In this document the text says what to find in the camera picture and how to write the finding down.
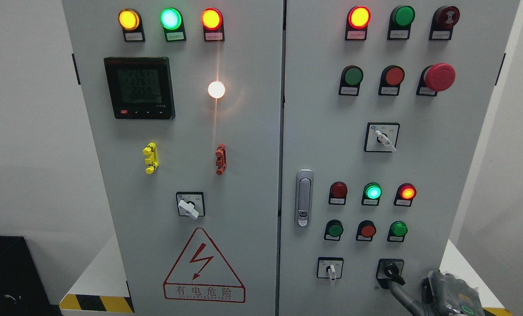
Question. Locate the red buzzer alarm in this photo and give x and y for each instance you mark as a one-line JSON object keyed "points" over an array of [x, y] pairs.
{"points": [[443, 22]]}

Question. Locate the red push button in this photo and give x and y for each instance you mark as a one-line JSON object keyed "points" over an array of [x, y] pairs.
{"points": [[390, 80], [366, 231]]}

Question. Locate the red terminal connector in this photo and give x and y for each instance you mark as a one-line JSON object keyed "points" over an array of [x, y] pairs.
{"points": [[221, 162]]}

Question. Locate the white selector switch upper right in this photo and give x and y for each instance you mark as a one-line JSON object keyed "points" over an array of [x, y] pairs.
{"points": [[381, 137]]}

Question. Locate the red push button lower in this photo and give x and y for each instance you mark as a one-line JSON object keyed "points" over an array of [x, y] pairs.
{"points": [[366, 231]]}

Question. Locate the white glowing indicator lamp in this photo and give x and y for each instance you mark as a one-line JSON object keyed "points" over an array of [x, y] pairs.
{"points": [[216, 89]]}

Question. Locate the silver door handle lock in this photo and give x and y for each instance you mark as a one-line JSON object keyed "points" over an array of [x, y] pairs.
{"points": [[303, 196]]}

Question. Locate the red lit lamp right door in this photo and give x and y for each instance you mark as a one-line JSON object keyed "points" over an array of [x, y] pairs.
{"points": [[357, 22]]}

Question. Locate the left grey cabinet door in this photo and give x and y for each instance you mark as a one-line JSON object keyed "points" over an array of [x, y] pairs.
{"points": [[241, 204]]}

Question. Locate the black digital power meter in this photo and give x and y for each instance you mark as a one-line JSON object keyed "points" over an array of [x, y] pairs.
{"points": [[140, 87]]}

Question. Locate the white selector switch left door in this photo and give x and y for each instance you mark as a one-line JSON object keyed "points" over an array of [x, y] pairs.
{"points": [[190, 204]]}

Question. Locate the green lit lamp middle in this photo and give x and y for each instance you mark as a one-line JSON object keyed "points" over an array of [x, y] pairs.
{"points": [[371, 194]]}

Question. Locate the grey cabinet door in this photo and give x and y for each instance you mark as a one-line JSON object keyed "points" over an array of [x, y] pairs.
{"points": [[325, 132], [241, 204]]}

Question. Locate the green push button upper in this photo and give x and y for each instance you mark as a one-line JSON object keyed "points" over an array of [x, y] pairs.
{"points": [[350, 80]]}

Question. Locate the white platform with hazard stripes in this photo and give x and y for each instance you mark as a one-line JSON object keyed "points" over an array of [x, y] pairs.
{"points": [[102, 290]]}

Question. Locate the dark red lamp middle left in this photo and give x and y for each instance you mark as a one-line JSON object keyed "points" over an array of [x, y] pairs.
{"points": [[338, 193]]}

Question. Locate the yellow indicator lamp top left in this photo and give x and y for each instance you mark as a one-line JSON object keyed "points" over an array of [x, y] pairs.
{"points": [[132, 25]]}

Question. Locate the red electrical hazard warning sticker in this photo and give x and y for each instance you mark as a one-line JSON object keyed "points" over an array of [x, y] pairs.
{"points": [[202, 273]]}

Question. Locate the right grey cabinet door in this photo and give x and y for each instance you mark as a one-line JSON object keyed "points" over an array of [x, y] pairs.
{"points": [[325, 132]]}

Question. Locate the yellow terminal connector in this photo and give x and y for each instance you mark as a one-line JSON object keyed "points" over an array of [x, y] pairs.
{"points": [[151, 157]]}

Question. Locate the red lamp middle right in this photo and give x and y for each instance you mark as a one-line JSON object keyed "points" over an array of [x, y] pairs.
{"points": [[405, 195]]}

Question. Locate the green lamp top right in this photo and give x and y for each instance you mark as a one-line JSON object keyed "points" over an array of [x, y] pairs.
{"points": [[400, 22]]}

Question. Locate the red emergency stop mushroom button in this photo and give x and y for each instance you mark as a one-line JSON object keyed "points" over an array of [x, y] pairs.
{"points": [[436, 78]]}

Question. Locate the green push button lower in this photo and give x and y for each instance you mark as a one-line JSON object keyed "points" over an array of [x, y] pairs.
{"points": [[333, 230]]}

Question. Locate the green illuminated button lower right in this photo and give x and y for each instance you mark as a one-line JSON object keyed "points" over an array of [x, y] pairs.
{"points": [[397, 232]]}

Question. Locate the green indicator lamp top left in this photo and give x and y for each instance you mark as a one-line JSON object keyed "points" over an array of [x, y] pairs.
{"points": [[173, 25]]}

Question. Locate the black rotary knob switch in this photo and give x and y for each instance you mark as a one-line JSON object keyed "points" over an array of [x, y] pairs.
{"points": [[390, 269]]}

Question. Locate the white selector switch lower right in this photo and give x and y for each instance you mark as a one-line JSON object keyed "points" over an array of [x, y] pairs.
{"points": [[329, 268]]}

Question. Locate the black box lower left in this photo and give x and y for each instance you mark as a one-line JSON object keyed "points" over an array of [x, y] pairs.
{"points": [[21, 290]]}

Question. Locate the green push button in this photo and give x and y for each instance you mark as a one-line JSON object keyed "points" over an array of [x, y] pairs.
{"points": [[350, 80], [333, 230]]}

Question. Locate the red indicator lamp left door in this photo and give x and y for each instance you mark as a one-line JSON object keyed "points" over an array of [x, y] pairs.
{"points": [[213, 26]]}

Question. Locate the red push button upper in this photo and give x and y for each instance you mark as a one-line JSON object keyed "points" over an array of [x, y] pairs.
{"points": [[390, 80]]}

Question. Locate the white selector switch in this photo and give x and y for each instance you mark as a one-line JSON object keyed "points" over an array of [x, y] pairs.
{"points": [[329, 268], [381, 137]]}

